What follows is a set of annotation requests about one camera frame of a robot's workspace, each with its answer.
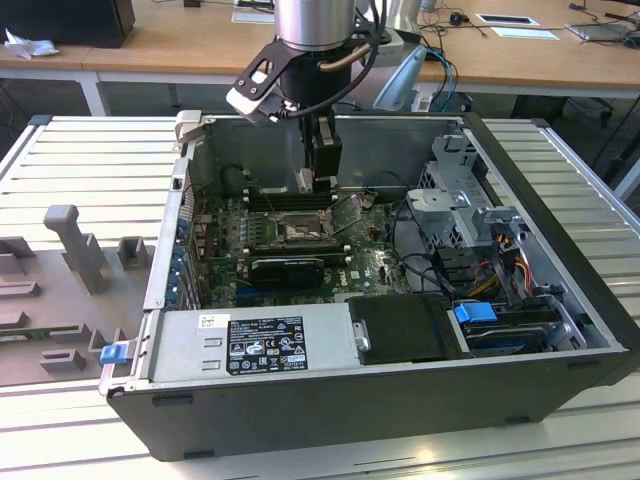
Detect silver disk bay cage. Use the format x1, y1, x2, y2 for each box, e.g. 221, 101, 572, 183
404, 133, 532, 301

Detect hard disk in blue carrier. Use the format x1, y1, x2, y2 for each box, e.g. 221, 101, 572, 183
452, 299, 557, 357

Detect grey laptop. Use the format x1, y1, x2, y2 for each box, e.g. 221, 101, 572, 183
565, 21, 632, 45

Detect yellow red wire bundle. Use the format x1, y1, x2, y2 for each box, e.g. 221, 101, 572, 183
472, 234, 534, 297

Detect metal socket cover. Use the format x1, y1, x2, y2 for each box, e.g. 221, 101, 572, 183
329, 192, 364, 237

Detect grey parts rack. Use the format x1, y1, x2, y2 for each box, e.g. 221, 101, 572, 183
0, 203, 157, 389

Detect black plastic shroud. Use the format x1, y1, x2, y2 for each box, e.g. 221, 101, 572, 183
345, 294, 464, 366

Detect wooden desk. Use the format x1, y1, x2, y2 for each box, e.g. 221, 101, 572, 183
79, 0, 640, 119
0, 9, 146, 119

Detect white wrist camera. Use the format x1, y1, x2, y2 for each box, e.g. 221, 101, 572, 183
224, 74, 290, 127

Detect white desk cable tray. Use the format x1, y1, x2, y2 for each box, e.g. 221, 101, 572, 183
231, 10, 276, 25
474, 13, 540, 27

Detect silver power supply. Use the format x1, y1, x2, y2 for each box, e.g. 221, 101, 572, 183
147, 302, 362, 387

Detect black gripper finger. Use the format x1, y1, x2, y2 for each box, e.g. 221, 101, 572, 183
311, 114, 345, 195
294, 115, 317, 195

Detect grey case latch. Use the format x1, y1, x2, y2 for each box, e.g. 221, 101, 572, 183
173, 110, 205, 146

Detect black computer box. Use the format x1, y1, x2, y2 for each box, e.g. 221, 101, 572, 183
0, 0, 137, 50

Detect pale blue teach pendant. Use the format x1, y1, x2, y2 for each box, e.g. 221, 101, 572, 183
373, 44, 430, 110

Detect white crumpled paper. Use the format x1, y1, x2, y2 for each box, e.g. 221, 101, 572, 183
3, 27, 60, 60

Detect blue cable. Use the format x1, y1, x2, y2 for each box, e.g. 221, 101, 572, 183
425, 45, 460, 111

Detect black camera bracket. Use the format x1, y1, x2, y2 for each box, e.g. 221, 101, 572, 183
234, 38, 297, 101

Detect black PC case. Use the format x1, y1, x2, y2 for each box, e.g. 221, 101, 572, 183
97, 110, 640, 464

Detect green motherboard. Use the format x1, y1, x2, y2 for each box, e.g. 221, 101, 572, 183
192, 192, 419, 309

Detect metal CPU socket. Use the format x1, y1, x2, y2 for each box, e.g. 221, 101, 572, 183
267, 208, 337, 246

